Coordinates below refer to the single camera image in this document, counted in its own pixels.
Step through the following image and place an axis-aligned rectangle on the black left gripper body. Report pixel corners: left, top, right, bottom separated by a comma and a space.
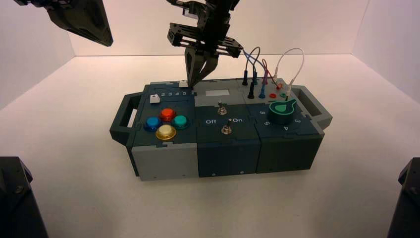
13, 0, 78, 10

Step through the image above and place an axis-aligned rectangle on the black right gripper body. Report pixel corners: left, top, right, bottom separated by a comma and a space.
167, 0, 244, 59

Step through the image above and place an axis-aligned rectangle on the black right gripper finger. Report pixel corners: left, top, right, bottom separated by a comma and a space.
184, 47, 207, 88
197, 54, 220, 83

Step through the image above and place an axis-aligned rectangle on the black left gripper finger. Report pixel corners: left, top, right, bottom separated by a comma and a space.
47, 0, 114, 47

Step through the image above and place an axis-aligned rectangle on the light grey display window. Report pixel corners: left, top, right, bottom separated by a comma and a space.
206, 89, 229, 98

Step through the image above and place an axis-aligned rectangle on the orange round push button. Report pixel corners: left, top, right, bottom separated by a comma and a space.
159, 108, 177, 122

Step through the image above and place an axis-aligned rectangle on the teal round push button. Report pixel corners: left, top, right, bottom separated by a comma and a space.
172, 115, 191, 130

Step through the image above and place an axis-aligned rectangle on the blue round push button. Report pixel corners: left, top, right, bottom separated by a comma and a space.
144, 117, 162, 132

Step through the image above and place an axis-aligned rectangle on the cream yellow round push button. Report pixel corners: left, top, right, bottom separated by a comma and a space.
155, 124, 177, 141

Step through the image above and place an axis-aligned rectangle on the green rotary pointer knob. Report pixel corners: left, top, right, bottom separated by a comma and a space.
268, 99, 298, 126

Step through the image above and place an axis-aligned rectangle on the dark teal grey control box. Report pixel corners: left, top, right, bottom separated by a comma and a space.
109, 77, 333, 182

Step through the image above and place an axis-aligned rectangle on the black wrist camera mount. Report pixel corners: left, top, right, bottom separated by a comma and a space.
165, 0, 206, 20

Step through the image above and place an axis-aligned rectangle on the black jumper cable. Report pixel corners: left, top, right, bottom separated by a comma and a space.
242, 46, 262, 100

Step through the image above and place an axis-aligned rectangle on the red purple jumper cable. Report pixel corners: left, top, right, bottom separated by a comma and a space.
262, 58, 283, 91

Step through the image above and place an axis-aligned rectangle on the white jumper cable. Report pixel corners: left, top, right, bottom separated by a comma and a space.
274, 48, 306, 97

